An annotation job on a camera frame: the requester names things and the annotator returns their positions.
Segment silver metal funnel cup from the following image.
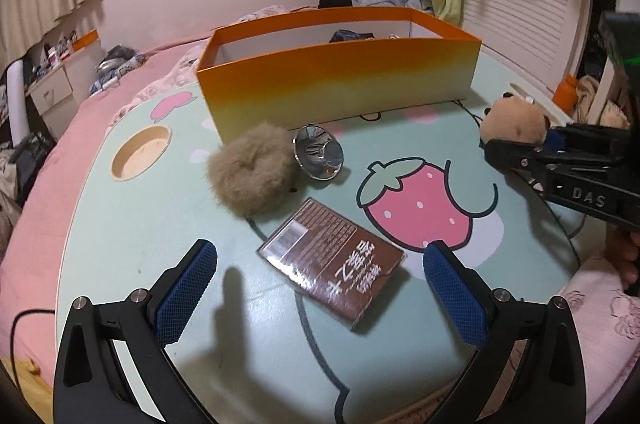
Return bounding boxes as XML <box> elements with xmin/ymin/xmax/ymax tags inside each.
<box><xmin>293</xmin><ymin>124</ymin><xmax>344</xmax><ymax>181</ymax></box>

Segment brown plush bear toy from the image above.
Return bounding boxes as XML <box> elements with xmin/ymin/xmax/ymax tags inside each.
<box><xmin>480</xmin><ymin>93</ymin><xmax>551</xmax><ymax>145</ymax></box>

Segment orange cardboard box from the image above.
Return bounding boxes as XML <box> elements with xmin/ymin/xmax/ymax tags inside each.
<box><xmin>196</xmin><ymin>7</ymin><xmax>482</xmax><ymax>143</ymax></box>

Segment black cable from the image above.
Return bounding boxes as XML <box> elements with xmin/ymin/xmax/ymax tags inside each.
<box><xmin>8</xmin><ymin>308</ymin><xmax>57</xmax><ymax>374</ymax></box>

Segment brown card box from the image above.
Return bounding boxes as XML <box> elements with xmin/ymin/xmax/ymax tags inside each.
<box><xmin>257</xmin><ymin>198</ymin><xmax>406</xmax><ymax>328</ymax></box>

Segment black lace cloth bundle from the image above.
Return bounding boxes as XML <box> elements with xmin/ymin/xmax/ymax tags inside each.
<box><xmin>330</xmin><ymin>29</ymin><xmax>375</xmax><ymax>43</ymax></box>

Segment mint green lap table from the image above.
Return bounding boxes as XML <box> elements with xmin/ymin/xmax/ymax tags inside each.
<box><xmin>58</xmin><ymin>83</ymin><xmax>587</xmax><ymax>423</ymax></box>

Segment white shelf unit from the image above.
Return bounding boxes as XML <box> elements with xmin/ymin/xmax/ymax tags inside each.
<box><xmin>587</xmin><ymin>0</ymin><xmax>639</xmax><ymax>129</ymax></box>

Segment orange bottle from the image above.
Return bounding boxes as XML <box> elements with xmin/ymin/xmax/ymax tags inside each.
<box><xmin>552</xmin><ymin>74</ymin><xmax>578</xmax><ymax>115</ymax></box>

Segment white bedside cabinet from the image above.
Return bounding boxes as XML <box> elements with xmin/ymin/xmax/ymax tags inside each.
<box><xmin>28</xmin><ymin>41</ymin><xmax>105</xmax><ymax>139</ymax></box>

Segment tan fluffy scrunchie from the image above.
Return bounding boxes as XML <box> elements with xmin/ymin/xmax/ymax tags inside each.
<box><xmin>206</xmin><ymin>123</ymin><xmax>298</xmax><ymax>218</ymax></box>

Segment pink floral duvet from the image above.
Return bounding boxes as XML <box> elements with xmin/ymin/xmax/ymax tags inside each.
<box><xmin>105</xmin><ymin>4</ymin><xmax>290</xmax><ymax>134</ymax></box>

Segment striped clothes on bed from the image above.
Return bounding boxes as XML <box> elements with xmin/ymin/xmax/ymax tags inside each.
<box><xmin>90</xmin><ymin>45</ymin><xmax>146</xmax><ymax>95</ymax></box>

